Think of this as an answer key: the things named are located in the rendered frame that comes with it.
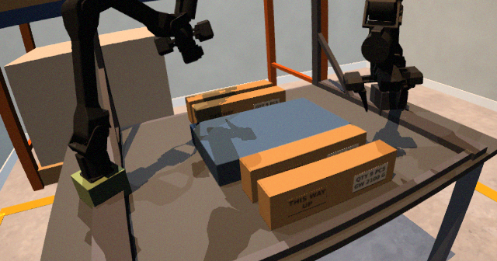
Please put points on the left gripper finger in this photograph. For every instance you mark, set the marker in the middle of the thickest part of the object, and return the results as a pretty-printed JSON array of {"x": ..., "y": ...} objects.
[
  {"x": 363, "y": 96},
  {"x": 401, "y": 94}
]

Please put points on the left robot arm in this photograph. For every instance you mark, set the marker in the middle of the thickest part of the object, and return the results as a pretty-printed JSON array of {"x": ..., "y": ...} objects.
[{"x": 378, "y": 43}]

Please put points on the orange cardboard box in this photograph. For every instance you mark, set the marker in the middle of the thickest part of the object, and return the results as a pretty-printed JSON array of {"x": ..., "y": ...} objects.
[
  {"x": 238, "y": 103},
  {"x": 221, "y": 93},
  {"x": 301, "y": 192},
  {"x": 296, "y": 154}
]

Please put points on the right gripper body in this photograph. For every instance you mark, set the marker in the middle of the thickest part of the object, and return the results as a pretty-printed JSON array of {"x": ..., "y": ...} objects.
[{"x": 204, "y": 30}]

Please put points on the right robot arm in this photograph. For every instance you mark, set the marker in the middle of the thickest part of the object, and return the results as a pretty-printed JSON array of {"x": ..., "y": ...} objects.
[{"x": 91, "y": 122}]

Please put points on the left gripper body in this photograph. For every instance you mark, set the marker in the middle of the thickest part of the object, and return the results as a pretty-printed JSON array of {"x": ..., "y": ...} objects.
[{"x": 352, "y": 80}]

